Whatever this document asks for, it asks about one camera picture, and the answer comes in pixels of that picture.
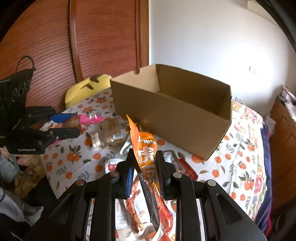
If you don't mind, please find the yellow plush pillow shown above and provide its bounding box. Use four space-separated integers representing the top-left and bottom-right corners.
65 74 111 109

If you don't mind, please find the floral quilt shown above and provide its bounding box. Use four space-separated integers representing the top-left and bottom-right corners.
229 101 273 234

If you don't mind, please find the small white candy pack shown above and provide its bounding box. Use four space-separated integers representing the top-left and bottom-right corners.
90 133 101 149

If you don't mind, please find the brown grain cracker pack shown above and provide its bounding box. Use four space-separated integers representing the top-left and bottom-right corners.
99 118 125 149

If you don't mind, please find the brown cardboard box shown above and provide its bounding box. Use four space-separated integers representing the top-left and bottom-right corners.
110 64 232 160

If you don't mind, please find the clutter on cabinet top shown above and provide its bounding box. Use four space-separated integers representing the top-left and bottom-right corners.
278 85 296 118

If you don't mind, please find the orange chicken feet snack bag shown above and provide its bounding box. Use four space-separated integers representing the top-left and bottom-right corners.
125 117 176 240

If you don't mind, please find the red snack packet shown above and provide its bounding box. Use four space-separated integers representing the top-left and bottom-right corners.
179 158 198 181

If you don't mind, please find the person's hand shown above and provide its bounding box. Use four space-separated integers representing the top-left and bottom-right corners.
1 147 40 166

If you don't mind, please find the pink snack wrapper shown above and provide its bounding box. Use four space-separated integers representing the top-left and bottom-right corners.
78 114 104 131

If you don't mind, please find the wooden headboard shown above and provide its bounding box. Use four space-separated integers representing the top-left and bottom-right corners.
1 1 149 111

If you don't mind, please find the orange print bed sheet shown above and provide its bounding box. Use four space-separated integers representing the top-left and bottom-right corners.
40 87 269 241

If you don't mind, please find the wooden side cabinet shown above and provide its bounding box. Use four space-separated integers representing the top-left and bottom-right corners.
269 99 296 210

